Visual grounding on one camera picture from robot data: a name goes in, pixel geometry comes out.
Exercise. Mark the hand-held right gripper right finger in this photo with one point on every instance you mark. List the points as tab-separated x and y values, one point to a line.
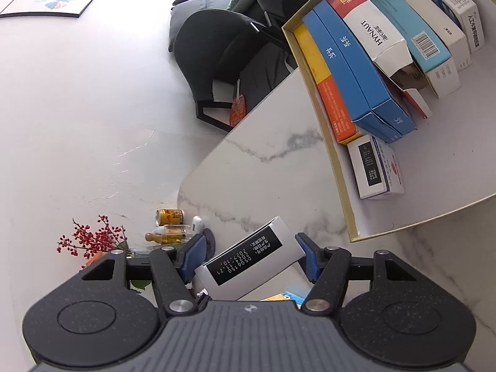
308	257

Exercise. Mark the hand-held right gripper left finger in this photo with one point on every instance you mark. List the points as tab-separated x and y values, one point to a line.
193	255

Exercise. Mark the long white medicine box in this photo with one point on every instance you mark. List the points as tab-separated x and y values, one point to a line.
263	248

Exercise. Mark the small white medicine box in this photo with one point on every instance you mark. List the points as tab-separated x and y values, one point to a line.
387	170

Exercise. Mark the yellow orange medicine box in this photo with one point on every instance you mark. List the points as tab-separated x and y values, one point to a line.
337	112

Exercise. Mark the tan cardboard box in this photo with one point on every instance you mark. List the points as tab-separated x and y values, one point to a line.
426	162

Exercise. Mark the medicine boxes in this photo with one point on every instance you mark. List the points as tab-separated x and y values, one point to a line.
339	69

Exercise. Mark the white red medicine box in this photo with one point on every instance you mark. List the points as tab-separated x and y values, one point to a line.
368	27

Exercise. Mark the teal white medicine box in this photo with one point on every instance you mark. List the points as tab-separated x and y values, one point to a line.
407	23

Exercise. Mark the white blue medicine box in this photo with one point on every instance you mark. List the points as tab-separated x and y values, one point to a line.
471	27

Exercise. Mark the white marble desktop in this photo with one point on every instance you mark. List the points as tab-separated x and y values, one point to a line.
271	170

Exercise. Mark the small amber glass bottle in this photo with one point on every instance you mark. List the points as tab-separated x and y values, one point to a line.
170	234

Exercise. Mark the white earbuds case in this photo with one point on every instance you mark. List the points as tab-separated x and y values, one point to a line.
197	224

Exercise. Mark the gold drink can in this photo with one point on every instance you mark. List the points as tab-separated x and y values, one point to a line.
170	217

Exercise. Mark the colourful small box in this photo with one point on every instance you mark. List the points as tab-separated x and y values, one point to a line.
283	297

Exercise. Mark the glass vase green plant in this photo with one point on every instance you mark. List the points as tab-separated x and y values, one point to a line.
137	285

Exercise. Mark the red berry branch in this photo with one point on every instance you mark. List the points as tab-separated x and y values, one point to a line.
100	236

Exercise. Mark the orange hang tag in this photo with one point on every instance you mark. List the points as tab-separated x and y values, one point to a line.
238	108

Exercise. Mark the black framed wall picture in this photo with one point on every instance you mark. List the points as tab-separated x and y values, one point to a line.
50	0

